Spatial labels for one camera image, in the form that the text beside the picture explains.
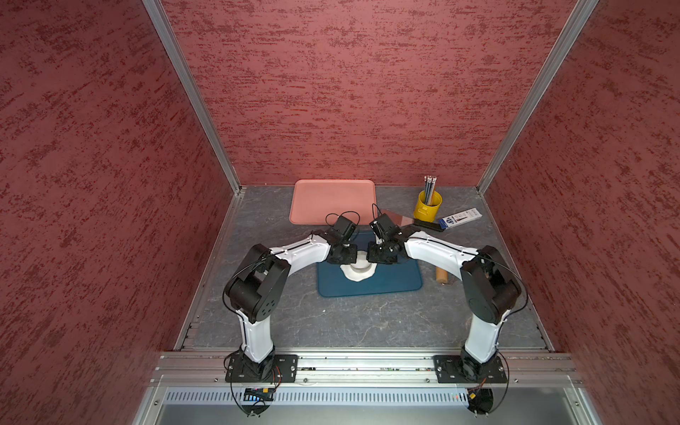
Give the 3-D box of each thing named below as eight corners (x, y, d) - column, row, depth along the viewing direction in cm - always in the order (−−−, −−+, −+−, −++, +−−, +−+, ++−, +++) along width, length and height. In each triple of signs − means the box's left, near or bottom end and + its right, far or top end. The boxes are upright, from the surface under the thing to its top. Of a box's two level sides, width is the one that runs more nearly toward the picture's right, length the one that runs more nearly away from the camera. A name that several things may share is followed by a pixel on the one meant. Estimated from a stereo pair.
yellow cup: (415, 223, 110) (420, 207, 102) (411, 206, 116) (416, 190, 108) (437, 223, 110) (445, 207, 102) (433, 206, 116) (439, 190, 108)
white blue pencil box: (444, 231, 109) (445, 227, 107) (437, 222, 111) (439, 219, 110) (479, 218, 113) (482, 214, 111) (472, 210, 116) (474, 206, 114)
